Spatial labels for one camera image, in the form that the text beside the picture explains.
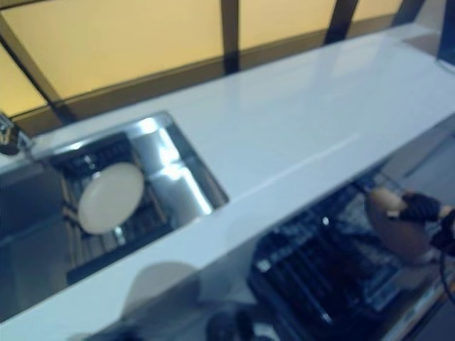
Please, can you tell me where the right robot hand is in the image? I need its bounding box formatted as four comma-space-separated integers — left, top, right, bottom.
389, 191, 446, 224

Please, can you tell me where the cream round plate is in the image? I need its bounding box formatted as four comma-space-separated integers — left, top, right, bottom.
367, 187, 434, 264
77, 163, 145, 235

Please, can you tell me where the grey mesh dishwasher rack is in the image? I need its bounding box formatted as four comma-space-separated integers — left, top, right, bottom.
333, 173, 413, 256

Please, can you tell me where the black built-in dishwasher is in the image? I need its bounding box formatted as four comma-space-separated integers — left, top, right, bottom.
246, 170, 455, 341

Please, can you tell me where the stainless steel sink basin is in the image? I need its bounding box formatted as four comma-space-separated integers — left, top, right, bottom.
0, 111, 230, 286

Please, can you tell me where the black sink drying rack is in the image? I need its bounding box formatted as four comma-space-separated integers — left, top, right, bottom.
49, 138, 181, 285

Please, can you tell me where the chrome gooseneck kitchen faucet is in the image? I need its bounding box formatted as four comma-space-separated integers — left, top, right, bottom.
0, 112, 23, 156

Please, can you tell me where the dark wire dishwasher rack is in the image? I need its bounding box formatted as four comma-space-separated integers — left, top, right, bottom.
247, 209, 405, 325

